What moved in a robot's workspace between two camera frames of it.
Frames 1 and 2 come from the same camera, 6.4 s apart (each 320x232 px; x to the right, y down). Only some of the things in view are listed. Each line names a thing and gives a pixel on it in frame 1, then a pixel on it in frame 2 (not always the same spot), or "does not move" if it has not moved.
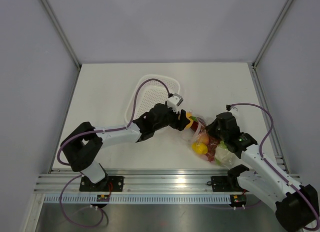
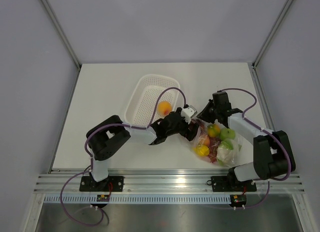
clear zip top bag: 206,144 does not move
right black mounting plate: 220,183 does not move
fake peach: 203,138 does not move
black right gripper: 210,128 to 204,116
